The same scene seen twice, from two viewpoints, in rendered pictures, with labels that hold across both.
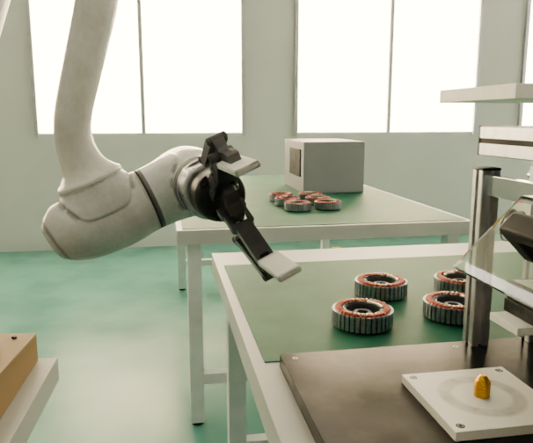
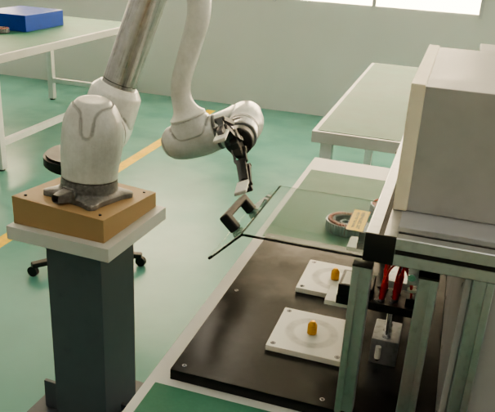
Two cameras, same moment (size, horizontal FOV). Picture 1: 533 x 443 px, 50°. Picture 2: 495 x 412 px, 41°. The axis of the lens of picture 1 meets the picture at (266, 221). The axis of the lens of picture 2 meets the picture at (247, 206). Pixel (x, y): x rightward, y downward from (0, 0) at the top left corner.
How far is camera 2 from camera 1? 1.01 m
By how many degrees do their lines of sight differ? 28
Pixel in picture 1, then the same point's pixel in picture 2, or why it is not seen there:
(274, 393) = (249, 252)
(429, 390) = (312, 269)
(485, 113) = not seen: outside the picture
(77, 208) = (176, 132)
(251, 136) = (488, 20)
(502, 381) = not seen: hidden behind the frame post
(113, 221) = (193, 143)
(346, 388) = (278, 257)
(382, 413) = (279, 272)
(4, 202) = (239, 60)
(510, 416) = not seen: hidden behind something
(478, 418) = (314, 285)
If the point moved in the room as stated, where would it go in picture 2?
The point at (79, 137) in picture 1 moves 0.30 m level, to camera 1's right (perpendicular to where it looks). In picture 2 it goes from (180, 95) to (281, 113)
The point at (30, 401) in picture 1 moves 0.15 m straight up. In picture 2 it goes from (140, 225) to (140, 174)
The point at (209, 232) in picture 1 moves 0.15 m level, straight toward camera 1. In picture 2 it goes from (337, 136) to (327, 145)
